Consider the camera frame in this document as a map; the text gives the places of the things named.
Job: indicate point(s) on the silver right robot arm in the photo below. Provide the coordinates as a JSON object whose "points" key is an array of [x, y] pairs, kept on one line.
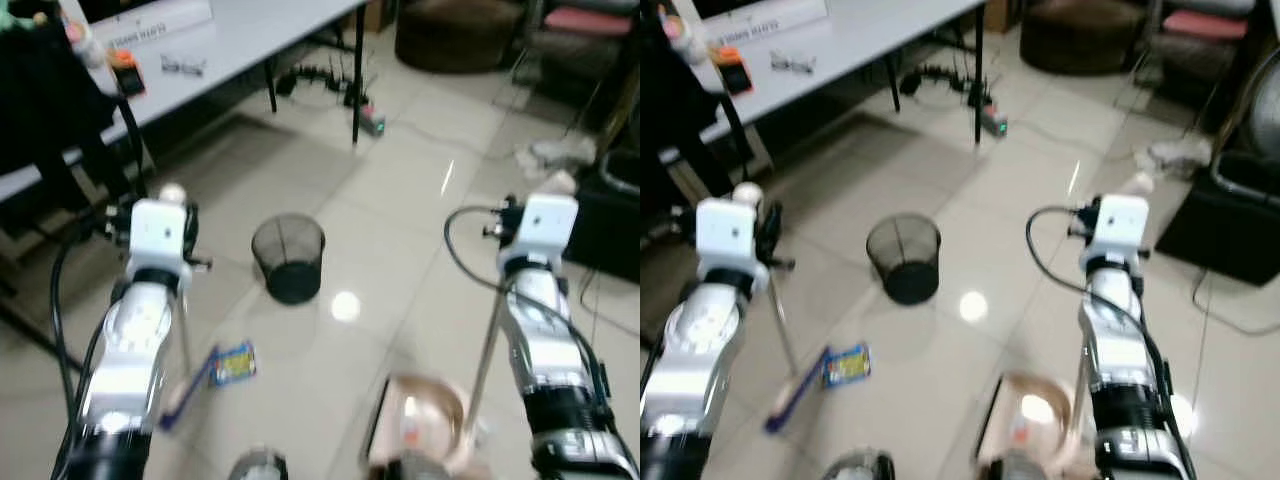
{"points": [[1120, 345], [545, 345]]}

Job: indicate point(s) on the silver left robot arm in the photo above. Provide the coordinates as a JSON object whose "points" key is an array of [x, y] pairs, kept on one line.
{"points": [[135, 340], [695, 340]]}

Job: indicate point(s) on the crumpled white plastic bag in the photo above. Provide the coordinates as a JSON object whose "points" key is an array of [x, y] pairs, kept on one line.
{"points": [[1172, 156], [555, 155]]}

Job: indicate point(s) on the black box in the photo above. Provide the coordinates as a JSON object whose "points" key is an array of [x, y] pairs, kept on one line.
{"points": [[1225, 225], [612, 225]]}

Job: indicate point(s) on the grey power strip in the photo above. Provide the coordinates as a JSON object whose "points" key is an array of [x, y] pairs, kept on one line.
{"points": [[995, 121], [373, 120]]}

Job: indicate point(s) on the blue snack packet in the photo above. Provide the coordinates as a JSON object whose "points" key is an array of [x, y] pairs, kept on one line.
{"points": [[847, 366], [234, 364]]}

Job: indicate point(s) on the black hanging garment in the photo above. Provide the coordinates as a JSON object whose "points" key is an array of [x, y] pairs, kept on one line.
{"points": [[45, 100], [670, 100]]}

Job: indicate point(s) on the orange and black device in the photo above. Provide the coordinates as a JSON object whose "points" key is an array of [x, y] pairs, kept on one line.
{"points": [[127, 72], [734, 70]]}

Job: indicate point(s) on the clear eyeglasses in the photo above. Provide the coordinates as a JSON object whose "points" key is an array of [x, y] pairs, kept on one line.
{"points": [[793, 64], [184, 66]]}

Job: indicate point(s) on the brown round ottoman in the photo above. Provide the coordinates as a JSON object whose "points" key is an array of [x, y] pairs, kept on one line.
{"points": [[1085, 35], [460, 35]]}

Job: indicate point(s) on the white table with black legs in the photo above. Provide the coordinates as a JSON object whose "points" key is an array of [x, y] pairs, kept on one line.
{"points": [[250, 35], [870, 35]]}

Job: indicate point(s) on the pale pink bottle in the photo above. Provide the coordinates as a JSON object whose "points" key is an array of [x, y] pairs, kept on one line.
{"points": [[86, 45], [686, 38]]}

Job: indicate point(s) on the chair with pink cushion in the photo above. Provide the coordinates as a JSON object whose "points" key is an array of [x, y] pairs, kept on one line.
{"points": [[588, 22], [1205, 24]]}

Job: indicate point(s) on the white printed sign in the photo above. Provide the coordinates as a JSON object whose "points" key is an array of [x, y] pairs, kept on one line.
{"points": [[150, 20], [765, 18]]}

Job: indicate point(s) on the grey left robot leg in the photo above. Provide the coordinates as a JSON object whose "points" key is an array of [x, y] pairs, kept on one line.
{"points": [[258, 466], [860, 466]]}

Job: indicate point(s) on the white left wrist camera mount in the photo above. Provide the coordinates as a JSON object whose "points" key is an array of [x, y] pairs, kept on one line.
{"points": [[730, 230], [160, 232]]}

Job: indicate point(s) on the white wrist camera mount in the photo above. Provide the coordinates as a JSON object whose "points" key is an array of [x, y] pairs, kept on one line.
{"points": [[546, 228], [160, 232], [1120, 228], [730, 230]]}

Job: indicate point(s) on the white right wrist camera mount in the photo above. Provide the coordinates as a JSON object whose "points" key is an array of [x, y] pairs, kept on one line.
{"points": [[1120, 228], [546, 228]]}

